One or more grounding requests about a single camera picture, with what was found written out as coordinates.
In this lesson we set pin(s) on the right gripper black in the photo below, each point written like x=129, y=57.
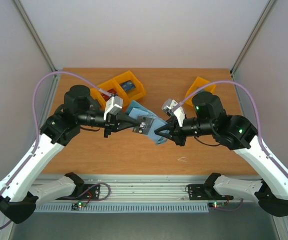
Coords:
x=178, y=132

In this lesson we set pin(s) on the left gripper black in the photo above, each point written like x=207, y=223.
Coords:
x=115, y=122

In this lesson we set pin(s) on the teal leather card holder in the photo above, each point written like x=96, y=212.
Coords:
x=134, y=109

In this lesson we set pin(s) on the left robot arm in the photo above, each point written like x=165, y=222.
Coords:
x=78, y=109

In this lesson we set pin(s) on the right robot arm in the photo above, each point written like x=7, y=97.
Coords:
x=239, y=135

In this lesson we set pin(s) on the red credit card in bin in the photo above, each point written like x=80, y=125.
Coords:
x=111, y=91

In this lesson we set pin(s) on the blue credit card in bin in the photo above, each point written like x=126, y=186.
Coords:
x=127, y=86

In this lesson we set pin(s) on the yellow three-compartment bin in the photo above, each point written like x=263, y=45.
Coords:
x=114, y=83

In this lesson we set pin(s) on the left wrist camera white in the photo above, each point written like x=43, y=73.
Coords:
x=113, y=106

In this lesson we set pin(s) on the aluminium rail frame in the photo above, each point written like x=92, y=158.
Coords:
x=143, y=187

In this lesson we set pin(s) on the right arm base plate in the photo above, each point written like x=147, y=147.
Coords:
x=197, y=192

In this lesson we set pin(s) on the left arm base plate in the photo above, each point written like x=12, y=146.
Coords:
x=90, y=191

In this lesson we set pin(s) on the grey slotted cable duct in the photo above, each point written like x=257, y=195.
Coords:
x=120, y=208

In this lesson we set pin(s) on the left aluminium corner post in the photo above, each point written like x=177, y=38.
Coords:
x=27, y=21

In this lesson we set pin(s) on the aluminium corner post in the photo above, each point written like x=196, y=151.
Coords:
x=253, y=34
x=27, y=21

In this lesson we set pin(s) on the right aluminium corner post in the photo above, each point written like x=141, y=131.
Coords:
x=253, y=34

